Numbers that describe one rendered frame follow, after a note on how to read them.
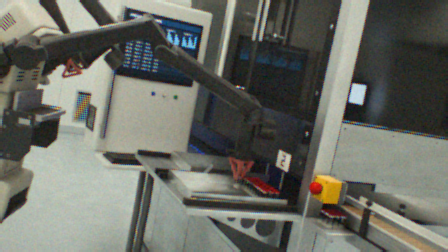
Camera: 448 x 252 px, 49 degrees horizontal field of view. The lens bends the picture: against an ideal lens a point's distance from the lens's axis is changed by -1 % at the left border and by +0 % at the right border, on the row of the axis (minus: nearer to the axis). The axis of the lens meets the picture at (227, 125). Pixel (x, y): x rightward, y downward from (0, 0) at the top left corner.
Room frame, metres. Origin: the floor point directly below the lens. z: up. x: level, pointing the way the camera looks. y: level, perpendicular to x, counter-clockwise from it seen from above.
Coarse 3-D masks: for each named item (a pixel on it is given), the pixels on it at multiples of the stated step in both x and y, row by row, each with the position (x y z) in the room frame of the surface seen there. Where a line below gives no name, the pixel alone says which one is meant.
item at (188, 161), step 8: (176, 152) 2.05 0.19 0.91; (184, 152) 2.06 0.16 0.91; (176, 160) 1.97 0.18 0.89; (184, 160) 1.89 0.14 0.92; (192, 160) 2.08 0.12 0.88; (200, 160) 2.10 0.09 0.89; (208, 160) 2.11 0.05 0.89; (216, 160) 2.13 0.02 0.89; (224, 160) 2.14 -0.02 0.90; (184, 168) 1.87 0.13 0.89; (192, 168) 1.81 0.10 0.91; (200, 168) 1.82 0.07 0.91; (216, 168) 2.02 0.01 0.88; (224, 168) 2.05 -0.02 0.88; (248, 176) 1.91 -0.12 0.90; (256, 176) 1.92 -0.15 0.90; (264, 176) 1.94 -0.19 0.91
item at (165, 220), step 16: (144, 192) 3.23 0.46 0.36; (160, 192) 2.92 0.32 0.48; (160, 208) 2.86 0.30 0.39; (176, 208) 2.62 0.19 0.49; (160, 224) 2.81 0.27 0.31; (176, 224) 2.58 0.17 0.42; (192, 224) 2.37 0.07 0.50; (208, 224) 2.20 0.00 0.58; (432, 224) 1.80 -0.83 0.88; (144, 240) 3.05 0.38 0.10; (160, 240) 2.77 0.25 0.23; (176, 240) 2.53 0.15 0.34; (192, 240) 2.34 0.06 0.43; (208, 240) 2.17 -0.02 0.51; (224, 240) 2.03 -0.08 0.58; (320, 240) 1.58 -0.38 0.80; (336, 240) 1.61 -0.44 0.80
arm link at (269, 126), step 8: (256, 112) 1.62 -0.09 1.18; (248, 120) 1.63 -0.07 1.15; (256, 120) 1.63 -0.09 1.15; (264, 120) 1.67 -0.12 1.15; (272, 120) 1.70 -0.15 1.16; (264, 128) 1.67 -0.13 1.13; (272, 128) 1.68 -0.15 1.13; (256, 136) 1.69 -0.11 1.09; (264, 136) 1.67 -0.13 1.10; (272, 136) 1.68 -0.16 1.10
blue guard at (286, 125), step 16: (208, 96) 2.48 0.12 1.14; (208, 112) 2.44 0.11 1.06; (224, 112) 2.27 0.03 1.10; (272, 112) 1.86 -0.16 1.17; (224, 128) 2.23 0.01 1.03; (288, 128) 1.74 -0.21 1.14; (304, 128) 1.65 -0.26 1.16; (256, 144) 1.93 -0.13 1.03; (272, 144) 1.82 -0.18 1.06; (288, 144) 1.72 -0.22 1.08; (304, 144) 1.63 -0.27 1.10; (272, 160) 1.79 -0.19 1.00; (304, 160) 1.61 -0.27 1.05
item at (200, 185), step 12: (180, 180) 1.57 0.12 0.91; (192, 180) 1.72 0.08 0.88; (204, 180) 1.74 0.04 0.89; (216, 180) 1.76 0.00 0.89; (228, 180) 1.78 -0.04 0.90; (180, 192) 1.54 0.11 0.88; (192, 192) 1.45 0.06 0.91; (204, 192) 1.61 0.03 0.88; (216, 192) 1.63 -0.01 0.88; (228, 192) 1.67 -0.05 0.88; (240, 192) 1.70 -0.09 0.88
